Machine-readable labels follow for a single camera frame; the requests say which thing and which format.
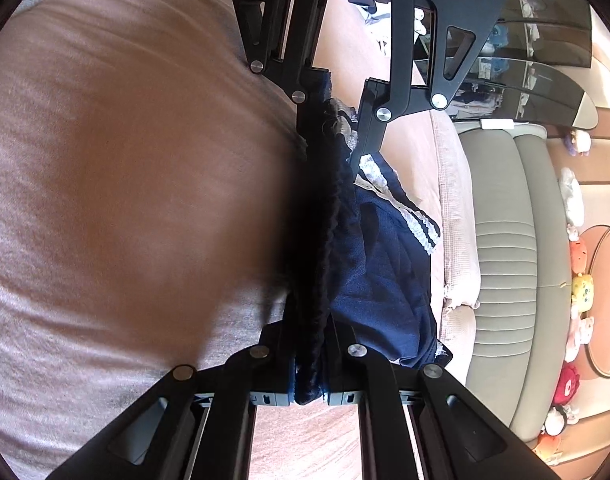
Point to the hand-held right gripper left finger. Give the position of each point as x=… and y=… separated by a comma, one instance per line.
x=277, y=375

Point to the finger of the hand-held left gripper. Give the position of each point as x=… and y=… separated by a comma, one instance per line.
x=305, y=85
x=367, y=135

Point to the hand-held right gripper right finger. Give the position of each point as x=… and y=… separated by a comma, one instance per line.
x=342, y=375

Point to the white navy-trimmed printed garment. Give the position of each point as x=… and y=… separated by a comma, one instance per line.
x=380, y=35

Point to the navy striped shorts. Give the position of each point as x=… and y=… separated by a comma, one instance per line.
x=385, y=270

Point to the glass display cabinet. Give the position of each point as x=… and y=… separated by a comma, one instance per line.
x=535, y=20

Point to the pink sheeted bed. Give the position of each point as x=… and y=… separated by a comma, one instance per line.
x=135, y=160

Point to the grey padded headboard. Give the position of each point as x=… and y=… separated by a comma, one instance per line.
x=515, y=260

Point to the black white penguin plush toy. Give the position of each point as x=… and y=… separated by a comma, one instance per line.
x=557, y=420

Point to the orange plush toy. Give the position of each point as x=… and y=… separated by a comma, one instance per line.
x=550, y=447

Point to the red plush toy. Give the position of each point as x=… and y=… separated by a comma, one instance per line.
x=566, y=385

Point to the pink white cat plush toy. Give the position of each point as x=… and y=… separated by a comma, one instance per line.
x=580, y=337

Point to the peach plush toy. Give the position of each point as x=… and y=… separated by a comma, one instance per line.
x=579, y=255

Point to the yellow plush toy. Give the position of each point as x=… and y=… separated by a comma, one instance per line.
x=583, y=292

